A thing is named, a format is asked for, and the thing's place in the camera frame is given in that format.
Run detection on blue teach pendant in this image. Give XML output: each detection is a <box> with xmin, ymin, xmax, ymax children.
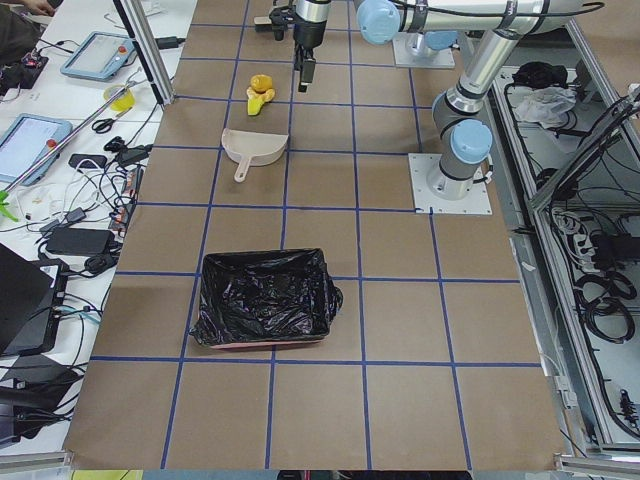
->
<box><xmin>60</xmin><ymin>31</ymin><xmax>135</xmax><ymax>82</ymax></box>
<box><xmin>1</xmin><ymin>113</ymin><xmax>73</xmax><ymax>182</ymax></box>

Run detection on black laptop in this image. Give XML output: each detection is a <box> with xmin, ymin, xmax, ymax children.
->
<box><xmin>1</xmin><ymin>246</ymin><xmax>69</xmax><ymax>357</ymax></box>

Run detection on beige pastry piece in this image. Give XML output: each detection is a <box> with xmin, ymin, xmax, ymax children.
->
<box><xmin>246</xmin><ymin>87</ymin><xmax>276</xmax><ymax>103</ymax></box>

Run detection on yellow tape roll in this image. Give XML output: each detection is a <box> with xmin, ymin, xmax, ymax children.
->
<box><xmin>103</xmin><ymin>85</ymin><xmax>135</xmax><ymax>112</ymax></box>

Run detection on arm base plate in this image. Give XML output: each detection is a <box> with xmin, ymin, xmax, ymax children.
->
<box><xmin>393</xmin><ymin>31</ymin><xmax>458</xmax><ymax>69</ymax></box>
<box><xmin>408</xmin><ymin>153</ymin><xmax>492</xmax><ymax>216</ymax></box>

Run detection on white crumpled cloth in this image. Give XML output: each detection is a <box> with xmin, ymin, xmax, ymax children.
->
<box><xmin>514</xmin><ymin>87</ymin><xmax>576</xmax><ymax>128</ymax></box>

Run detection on blue teach pendant near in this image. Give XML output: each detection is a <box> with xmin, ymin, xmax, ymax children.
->
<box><xmin>1</xmin><ymin>113</ymin><xmax>73</xmax><ymax>182</ymax></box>

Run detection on beige plastic dustpan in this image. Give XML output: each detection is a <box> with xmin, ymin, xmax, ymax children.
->
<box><xmin>221</xmin><ymin>128</ymin><xmax>288</xmax><ymax>183</ymax></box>

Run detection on black power adapter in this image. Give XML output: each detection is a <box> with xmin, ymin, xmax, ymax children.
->
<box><xmin>45</xmin><ymin>228</ymin><xmax>115</xmax><ymax>256</ymax></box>

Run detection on orange bread roll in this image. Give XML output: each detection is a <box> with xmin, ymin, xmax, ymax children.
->
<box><xmin>250</xmin><ymin>74</ymin><xmax>273</xmax><ymax>94</ymax></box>

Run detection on black cable coil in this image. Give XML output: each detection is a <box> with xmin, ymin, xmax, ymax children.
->
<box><xmin>583</xmin><ymin>294</ymin><xmax>632</xmax><ymax>346</ymax></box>

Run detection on grabber tool metal rod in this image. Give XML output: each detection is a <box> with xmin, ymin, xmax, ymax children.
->
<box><xmin>1</xmin><ymin>81</ymin><xmax>137</xmax><ymax>201</ymax></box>

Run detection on small black power brick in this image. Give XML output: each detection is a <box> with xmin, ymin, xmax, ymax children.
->
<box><xmin>155</xmin><ymin>36</ymin><xmax>186</xmax><ymax>50</ymax></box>

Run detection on bin with black bag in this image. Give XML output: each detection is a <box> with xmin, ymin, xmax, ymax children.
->
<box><xmin>190</xmin><ymin>248</ymin><xmax>343</xmax><ymax>348</ymax></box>

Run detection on black scissors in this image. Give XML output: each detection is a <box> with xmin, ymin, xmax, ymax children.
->
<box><xmin>91</xmin><ymin>110</ymin><xmax>128</xmax><ymax>135</ymax></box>

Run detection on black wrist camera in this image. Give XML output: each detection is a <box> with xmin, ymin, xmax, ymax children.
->
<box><xmin>254</xmin><ymin>6</ymin><xmax>294</xmax><ymax>41</ymax></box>

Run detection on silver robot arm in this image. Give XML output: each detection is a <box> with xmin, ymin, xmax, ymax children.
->
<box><xmin>293</xmin><ymin>0</ymin><xmax>330</xmax><ymax>93</ymax></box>
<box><xmin>356</xmin><ymin>0</ymin><xmax>604</xmax><ymax>201</ymax></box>

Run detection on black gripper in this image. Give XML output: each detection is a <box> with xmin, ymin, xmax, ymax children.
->
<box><xmin>294</xmin><ymin>42</ymin><xmax>316</xmax><ymax>92</ymax></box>

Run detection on aluminium frame post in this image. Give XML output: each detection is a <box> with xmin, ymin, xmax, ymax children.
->
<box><xmin>113</xmin><ymin>0</ymin><xmax>175</xmax><ymax>106</ymax></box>

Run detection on blue teach pendant far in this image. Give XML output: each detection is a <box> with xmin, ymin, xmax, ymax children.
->
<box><xmin>60</xmin><ymin>31</ymin><xmax>135</xmax><ymax>82</ymax></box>

